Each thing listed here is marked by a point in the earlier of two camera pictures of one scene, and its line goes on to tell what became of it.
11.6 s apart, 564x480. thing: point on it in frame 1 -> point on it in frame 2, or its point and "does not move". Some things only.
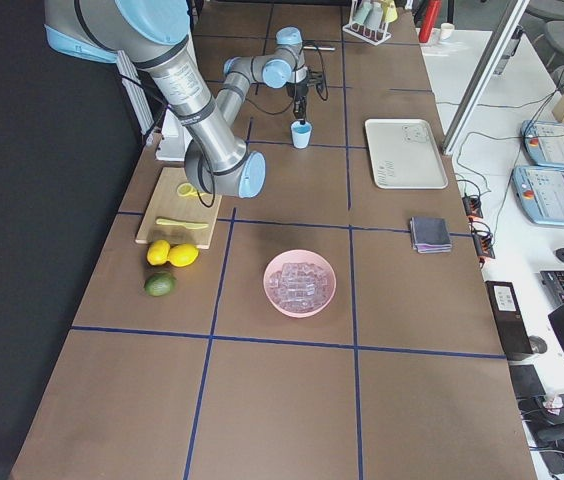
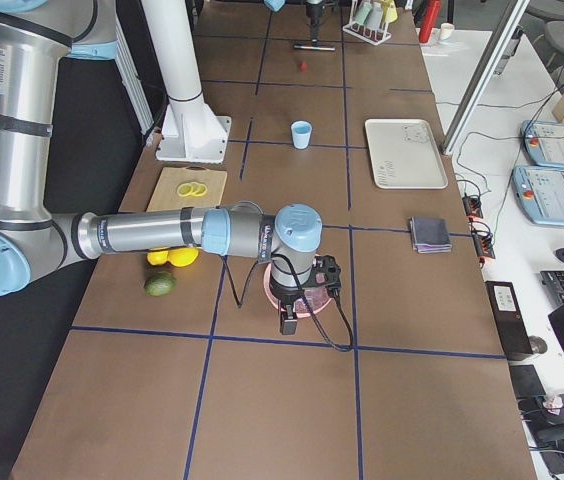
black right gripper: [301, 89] -> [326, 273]
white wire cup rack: [364, 32] does not move
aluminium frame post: [485, 77] does not move
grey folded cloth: [430, 235] does not move
